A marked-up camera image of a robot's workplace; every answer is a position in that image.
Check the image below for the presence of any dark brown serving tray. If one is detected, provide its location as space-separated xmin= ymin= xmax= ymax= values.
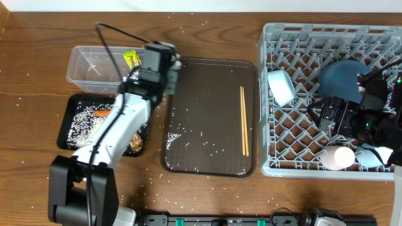
xmin=161 ymin=58 xmax=259 ymax=178

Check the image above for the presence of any light blue rice bowl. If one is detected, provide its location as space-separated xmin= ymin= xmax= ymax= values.
xmin=267 ymin=70 xmax=295 ymax=107

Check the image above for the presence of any large dark blue bowl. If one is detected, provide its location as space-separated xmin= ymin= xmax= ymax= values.
xmin=318 ymin=60 xmax=371 ymax=103

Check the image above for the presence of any pink plastic cup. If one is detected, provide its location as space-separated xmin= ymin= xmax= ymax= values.
xmin=320 ymin=146 xmax=355 ymax=171

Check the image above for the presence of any aluminium foil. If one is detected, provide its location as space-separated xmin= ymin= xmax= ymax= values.
xmin=122 ymin=70 xmax=139 ymax=82

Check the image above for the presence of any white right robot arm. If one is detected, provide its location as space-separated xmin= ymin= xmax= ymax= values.
xmin=307 ymin=60 xmax=401 ymax=225

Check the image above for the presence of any orange carrot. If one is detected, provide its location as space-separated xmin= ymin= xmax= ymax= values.
xmin=94 ymin=110 xmax=111 ymax=117

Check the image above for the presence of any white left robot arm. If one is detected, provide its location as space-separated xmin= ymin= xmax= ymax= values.
xmin=48 ymin=41 xmax=182 ymax=225

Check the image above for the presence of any grey dishwasher rack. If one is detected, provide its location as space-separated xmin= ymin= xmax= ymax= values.
xmin=257 ymin=23 xmax=401 ymax=181

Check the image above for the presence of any yellow snack wrapper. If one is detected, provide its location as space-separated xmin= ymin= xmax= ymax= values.
xmin=122 ymin=50 xmax=141 ymax=70

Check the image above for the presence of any brown food scrap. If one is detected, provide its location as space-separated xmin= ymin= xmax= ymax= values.
xmin=129 ymin=133 xmax=144 ymax=153

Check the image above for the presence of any white tissue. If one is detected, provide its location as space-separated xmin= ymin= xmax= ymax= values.
xmin=170 ymin=53 xmax=182 ymax=71

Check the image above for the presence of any small light blue cup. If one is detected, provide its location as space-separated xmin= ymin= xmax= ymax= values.
xmin=356 ymin=143 xmax=393 ymax=168

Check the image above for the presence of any wooden chopstick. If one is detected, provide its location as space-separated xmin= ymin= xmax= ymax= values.
xmin=240 ymin=86 xmax=246 ymax=156
xmin=243 ymin=87 xmax=249 ymax=156

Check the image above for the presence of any black rectangular tray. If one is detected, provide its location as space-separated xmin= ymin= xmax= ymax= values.
xmin=56 ymin=94 xmax=150 ymax=157

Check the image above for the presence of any clear plastic bin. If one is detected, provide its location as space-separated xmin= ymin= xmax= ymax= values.
xmin=65 ymin=45 xmax=172 ymax=97

